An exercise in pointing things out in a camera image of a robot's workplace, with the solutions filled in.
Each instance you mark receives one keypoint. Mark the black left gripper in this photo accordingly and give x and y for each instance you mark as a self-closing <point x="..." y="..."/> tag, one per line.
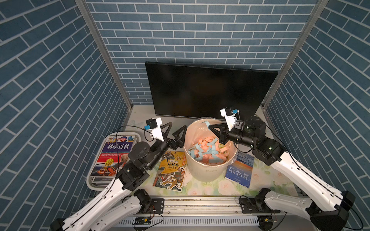
<point x="175" y="143"/>

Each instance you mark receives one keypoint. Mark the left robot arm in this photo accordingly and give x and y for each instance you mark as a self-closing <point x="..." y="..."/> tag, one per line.
<point x="123" y="197"/>

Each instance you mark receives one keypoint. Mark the pile of discarded sticky notes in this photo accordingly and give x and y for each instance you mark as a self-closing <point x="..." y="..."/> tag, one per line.
<point x="209" y="151"/>

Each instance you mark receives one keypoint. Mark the yellow comic book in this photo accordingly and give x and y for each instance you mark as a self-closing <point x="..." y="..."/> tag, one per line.
<point x="171" y="171"/>

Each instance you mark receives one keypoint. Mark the floral table mat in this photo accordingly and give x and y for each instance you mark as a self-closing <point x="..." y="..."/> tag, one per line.
<point x="262" y="176"/>

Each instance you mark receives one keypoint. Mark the aluminium corner post left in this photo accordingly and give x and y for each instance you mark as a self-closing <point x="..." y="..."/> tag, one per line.
<point x="88" y="18"/>

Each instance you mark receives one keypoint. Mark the white waste bin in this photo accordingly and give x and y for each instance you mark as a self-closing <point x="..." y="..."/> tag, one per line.
<point x="202" y="172"/>

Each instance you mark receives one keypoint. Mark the black computer monitor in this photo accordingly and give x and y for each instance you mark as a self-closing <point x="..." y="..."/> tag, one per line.
<point x="194" y="91"/>

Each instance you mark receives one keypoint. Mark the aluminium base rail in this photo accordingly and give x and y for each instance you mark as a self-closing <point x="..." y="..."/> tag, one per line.
<point x="200" y="212"/>

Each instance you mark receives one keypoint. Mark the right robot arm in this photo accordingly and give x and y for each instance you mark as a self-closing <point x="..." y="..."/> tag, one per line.
<point x="325" y="206"/>

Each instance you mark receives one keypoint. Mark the aluminium corner post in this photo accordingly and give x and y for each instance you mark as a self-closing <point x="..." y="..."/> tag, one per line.
<point x="313" y="18"/>
<point x="88" y="18"/>

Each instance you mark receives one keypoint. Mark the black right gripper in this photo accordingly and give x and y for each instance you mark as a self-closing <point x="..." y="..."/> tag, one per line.
<point x="223" y="133"/>

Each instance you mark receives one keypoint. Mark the science encyclopedia book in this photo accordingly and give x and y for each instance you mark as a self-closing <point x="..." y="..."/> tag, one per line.
<point x="112" y="156"/>

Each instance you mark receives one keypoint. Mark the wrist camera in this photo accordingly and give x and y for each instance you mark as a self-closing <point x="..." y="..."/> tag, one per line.
<point x="229" y="115"/>
<point x="153" y="125"/>

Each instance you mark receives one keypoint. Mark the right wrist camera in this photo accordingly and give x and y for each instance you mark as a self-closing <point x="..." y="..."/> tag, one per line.
<point x="229" y="115"/>

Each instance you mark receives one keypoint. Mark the white perforated tray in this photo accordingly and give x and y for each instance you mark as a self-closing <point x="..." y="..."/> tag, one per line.
<point x="92" y="182"/>

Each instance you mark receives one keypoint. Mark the blue old man sea book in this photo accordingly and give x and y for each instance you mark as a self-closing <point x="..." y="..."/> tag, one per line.
<point x="241" y="170"/>

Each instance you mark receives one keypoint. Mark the aluminium corner post right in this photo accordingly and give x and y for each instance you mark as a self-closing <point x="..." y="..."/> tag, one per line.
<point x="313" y="18"/>

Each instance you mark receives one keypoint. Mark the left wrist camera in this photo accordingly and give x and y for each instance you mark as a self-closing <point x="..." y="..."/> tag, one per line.
<point x="153" y="125"/>

